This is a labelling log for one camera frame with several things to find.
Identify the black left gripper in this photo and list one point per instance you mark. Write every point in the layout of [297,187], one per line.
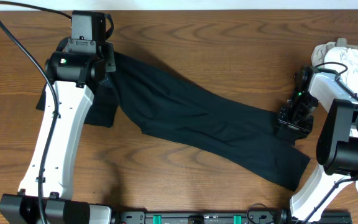
[110,58]

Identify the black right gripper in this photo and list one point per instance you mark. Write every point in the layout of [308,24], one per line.
[301,130]

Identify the dark navy leggings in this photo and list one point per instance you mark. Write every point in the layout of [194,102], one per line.
[169,107]

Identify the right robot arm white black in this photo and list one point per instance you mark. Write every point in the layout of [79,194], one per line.
[336,149]

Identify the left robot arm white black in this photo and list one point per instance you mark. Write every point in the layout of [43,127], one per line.
[46,191]

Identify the folded black polo shirt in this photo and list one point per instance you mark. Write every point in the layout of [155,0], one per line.
[103,109]

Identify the beige grey garment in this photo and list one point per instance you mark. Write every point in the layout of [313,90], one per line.
[320,51]

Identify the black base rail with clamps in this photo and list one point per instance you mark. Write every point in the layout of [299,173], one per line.
[257,213]

